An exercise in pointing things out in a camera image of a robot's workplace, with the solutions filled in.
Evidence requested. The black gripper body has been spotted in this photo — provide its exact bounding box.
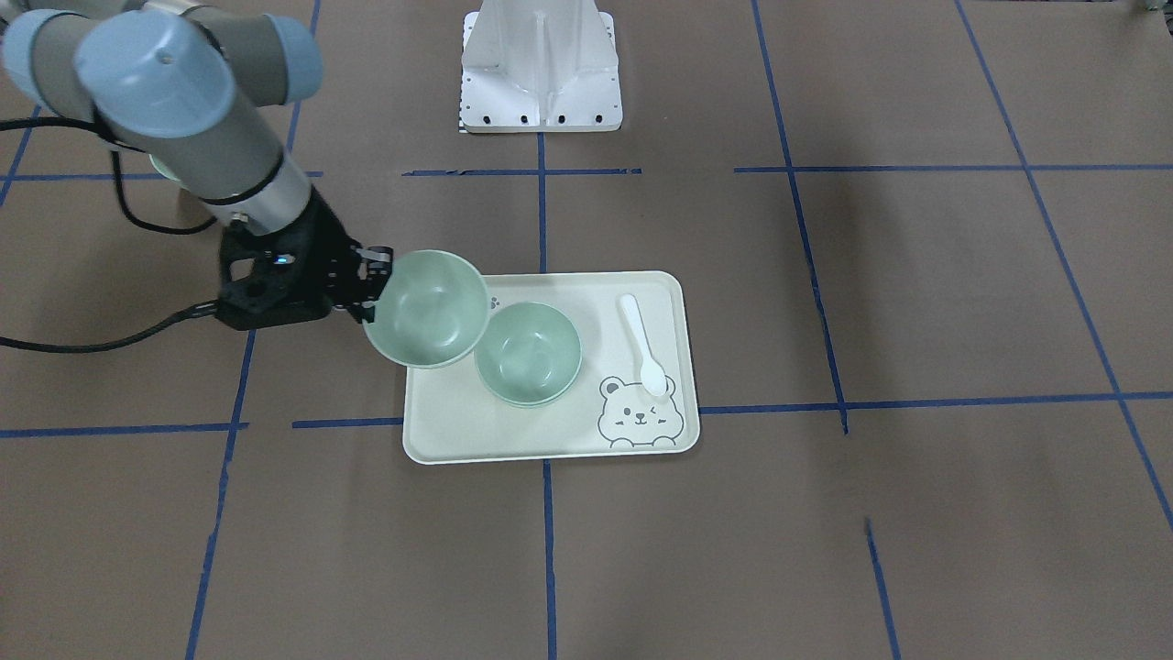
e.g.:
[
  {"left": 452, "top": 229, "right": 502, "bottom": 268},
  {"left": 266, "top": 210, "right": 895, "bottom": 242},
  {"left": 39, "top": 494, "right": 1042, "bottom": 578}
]
[{"left": 221, "top": 188, "right": 372, "bottom": 317}]

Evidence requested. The green bowl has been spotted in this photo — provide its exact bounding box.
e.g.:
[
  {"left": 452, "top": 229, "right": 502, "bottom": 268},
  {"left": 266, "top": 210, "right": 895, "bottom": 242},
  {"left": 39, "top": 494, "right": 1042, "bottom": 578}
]
[
  {"left": 149, "top": 154, "right": 192, "bottom": 193},
  {"left": 362, "top": 249, "right": 490, "bottom": 370},
  {"left": 474, "top": 302, "right": 584, "bottom": 408}
]

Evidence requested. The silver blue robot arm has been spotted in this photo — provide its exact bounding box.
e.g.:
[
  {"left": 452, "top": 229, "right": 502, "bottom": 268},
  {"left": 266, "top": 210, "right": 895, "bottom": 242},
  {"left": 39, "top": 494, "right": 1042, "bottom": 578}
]
[{"left": 4, "top": 1, "right": 392, "bottom": 329}]

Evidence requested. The green bowl on tray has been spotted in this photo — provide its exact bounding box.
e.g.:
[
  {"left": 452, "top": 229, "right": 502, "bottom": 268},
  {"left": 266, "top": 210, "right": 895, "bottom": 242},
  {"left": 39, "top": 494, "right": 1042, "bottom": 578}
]
[{"left": 474, "top": 302, "right": 584, "bottom": 408}]

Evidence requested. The white plastic spoon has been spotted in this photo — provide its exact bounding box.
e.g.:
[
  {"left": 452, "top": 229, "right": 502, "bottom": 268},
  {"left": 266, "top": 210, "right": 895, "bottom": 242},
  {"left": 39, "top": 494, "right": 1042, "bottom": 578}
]
[{"left": 619, "top": 293, "right": 669, "bottom": 399}]

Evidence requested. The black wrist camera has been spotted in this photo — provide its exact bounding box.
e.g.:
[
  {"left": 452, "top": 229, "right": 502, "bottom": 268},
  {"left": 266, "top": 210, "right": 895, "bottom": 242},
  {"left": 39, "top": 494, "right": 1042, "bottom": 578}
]
[{"left": 213, "top": 243, "right": 332, "bottom": 331}]

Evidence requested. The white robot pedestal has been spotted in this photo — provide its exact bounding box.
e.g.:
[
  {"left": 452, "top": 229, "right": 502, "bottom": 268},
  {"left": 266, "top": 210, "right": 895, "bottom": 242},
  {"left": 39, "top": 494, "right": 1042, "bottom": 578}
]
[{"left": 457, "top": 1, "right": 624, "bottom": 134}]

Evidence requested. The black camera cable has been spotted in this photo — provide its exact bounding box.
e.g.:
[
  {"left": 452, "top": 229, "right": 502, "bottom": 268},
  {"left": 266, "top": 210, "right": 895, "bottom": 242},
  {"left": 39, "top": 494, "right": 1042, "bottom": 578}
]
[{"left": 0, "top": 120, "right": 223, "bottom": 355}]

